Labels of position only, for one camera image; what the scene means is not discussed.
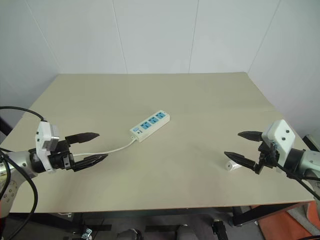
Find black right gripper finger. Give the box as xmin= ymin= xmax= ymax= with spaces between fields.
xmin=223 ymin=150 xmax=259 ymax=171
xmin=237 ymin=130 xmax=264 ymax=144

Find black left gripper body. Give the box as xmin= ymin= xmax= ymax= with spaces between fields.
xmin=48 ymin=140 xmax=76 ymax=172

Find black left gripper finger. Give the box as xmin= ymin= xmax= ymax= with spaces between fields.
xmin=72 ymin=153 xmax=109 ymax=173
xmin=64 ymin=131 xmax=101 ymax=146

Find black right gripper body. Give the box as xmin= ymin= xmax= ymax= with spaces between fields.
xmin=253 ymin=140 xmax=281 ymax=175

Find white plug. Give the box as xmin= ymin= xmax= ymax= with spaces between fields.
xmin=225 ymin=159 xmax=243 ymax=173

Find white power strip blue sockets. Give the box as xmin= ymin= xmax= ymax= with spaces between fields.
xmin=129 ymin=109 xmax=172 ymax=144

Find grey box with black edge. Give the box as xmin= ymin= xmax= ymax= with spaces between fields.
xmin=302 ymin=134 xmax=320 ymax=152

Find black slanted bar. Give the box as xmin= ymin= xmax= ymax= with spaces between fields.
xmin=0 ymin=115 xmax=14 ymax=137

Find orange floor mat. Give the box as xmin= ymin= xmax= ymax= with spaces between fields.
xmin=256 ymin=201 xmax=320 ymax=240

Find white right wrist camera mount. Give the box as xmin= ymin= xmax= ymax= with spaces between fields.
xmin=260 ymin=119 xmax=296 ymax=174

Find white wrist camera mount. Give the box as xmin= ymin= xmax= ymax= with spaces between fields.
xmin=260 ymin=119 xmax=296 ymax=174
xmin=34 ymin=120 xmax=61 ymax=174

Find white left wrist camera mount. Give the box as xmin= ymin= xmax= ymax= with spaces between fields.
xmin=34 ymin=120 xmax=61 ymax=174

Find white power strip cord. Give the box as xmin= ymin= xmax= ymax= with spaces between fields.
xmin=71 ymin=134 xmax=138 ymax=158

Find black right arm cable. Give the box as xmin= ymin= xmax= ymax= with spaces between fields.
xmin=273 ymin=158 xmax=320 ymax=201

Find black metal table frame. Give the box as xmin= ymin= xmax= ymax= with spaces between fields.
xmin=0 ymin=201 xmax=311 ymax=240

